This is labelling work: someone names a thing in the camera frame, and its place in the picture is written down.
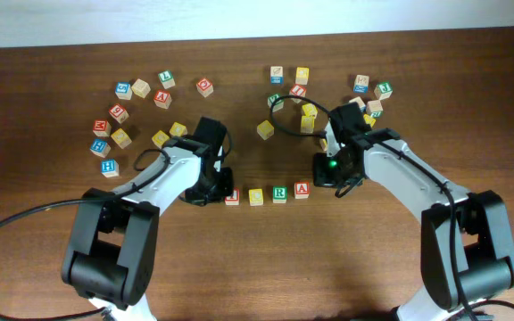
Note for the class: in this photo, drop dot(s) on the plain wooden block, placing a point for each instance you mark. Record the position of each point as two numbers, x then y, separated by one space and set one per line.
141 88

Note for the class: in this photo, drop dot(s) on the red i block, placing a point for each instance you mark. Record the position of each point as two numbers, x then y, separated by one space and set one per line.
233 199
298 91

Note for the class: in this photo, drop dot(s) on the green Z block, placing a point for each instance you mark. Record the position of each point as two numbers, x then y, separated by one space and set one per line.
275 103

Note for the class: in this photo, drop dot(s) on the yellow block centre left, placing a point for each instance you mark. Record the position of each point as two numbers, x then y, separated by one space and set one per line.
265 130

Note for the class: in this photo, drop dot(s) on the yellow C block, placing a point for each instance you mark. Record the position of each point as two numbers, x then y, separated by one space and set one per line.
256 197

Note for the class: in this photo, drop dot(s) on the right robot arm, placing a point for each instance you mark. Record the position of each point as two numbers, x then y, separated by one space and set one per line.
466 245

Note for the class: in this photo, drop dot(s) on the green R block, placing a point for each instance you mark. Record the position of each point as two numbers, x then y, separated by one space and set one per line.
279 194

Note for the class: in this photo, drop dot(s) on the yellow block far left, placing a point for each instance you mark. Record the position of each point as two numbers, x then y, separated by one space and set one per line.
121 138

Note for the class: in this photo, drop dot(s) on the yellow block centre lower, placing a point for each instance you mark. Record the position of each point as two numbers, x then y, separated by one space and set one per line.
307 124

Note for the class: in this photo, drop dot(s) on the blue h block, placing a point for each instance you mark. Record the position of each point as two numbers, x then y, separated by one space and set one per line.
110 168
100 148

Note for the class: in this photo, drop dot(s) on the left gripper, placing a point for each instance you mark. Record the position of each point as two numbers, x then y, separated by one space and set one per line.
194 196

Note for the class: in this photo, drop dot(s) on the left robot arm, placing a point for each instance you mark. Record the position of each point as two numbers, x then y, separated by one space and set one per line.
110 255

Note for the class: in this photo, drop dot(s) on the blue 5 block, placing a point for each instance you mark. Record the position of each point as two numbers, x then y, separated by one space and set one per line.
123 90

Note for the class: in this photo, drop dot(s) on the blue H block lower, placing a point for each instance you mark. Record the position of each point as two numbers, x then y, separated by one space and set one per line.
110 168

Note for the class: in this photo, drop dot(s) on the green J block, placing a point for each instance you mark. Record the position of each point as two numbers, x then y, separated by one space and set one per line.
383 90

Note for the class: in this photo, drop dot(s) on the red 6 block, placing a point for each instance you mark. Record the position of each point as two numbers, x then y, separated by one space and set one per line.
119 113

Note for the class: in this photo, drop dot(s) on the blue sided wooden block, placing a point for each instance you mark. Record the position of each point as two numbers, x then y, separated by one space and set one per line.
359 102

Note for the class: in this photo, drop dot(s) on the blue picture block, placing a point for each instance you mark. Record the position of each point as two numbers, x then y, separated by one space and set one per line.
361 84
276 75

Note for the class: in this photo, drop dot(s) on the yellow block left lower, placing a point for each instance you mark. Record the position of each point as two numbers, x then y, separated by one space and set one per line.
160 138

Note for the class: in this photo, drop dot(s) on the red Q block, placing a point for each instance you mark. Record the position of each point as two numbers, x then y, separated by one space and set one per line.
205 87

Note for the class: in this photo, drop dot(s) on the green sided wooden block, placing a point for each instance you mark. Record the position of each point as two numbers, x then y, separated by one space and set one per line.
374 108

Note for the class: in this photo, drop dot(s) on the yellow block top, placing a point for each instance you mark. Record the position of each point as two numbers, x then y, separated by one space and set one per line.
302 75

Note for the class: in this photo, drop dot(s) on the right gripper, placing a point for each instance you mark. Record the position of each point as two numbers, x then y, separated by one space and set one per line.
322 176

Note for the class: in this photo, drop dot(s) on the red a block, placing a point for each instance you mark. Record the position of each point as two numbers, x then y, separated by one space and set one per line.
162 99
302 190

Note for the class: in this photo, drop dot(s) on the blue picture block right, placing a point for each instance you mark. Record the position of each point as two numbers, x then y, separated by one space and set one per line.
361 84

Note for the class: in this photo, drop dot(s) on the yellow block centre upper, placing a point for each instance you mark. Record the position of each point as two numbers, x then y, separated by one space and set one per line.
309 110

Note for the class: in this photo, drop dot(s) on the yellow block left upper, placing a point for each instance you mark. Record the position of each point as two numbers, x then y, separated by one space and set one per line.
178 129

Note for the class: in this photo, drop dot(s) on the red M block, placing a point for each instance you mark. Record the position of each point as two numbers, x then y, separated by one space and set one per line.
102 128

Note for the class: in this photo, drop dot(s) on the blue H block upper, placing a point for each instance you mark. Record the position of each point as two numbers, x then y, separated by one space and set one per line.
100 148

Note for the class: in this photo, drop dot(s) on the green L block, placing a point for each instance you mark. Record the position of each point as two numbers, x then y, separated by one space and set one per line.
167 79

